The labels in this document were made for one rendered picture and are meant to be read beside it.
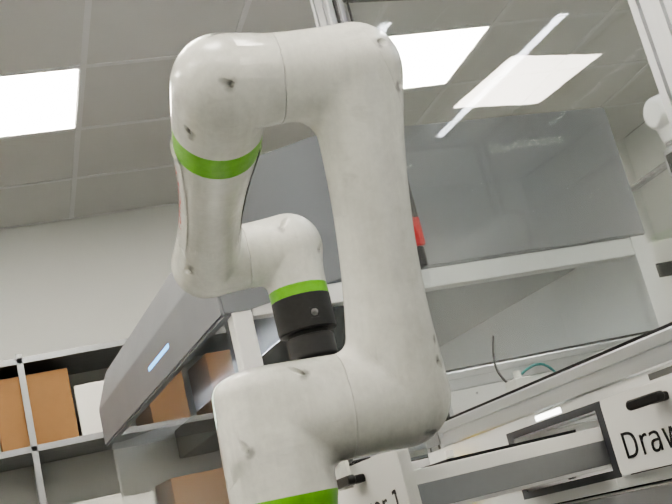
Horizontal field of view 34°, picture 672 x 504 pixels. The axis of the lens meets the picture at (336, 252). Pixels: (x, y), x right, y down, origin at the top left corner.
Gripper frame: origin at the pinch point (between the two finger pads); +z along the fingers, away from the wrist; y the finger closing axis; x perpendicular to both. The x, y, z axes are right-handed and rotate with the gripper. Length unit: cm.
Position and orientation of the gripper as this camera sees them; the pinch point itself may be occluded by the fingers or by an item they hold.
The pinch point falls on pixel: (340, 465)
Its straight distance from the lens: 165.8
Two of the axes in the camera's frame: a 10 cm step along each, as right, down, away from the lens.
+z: 2.4, 9.4, -2.5
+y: -9.1, 1.3, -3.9
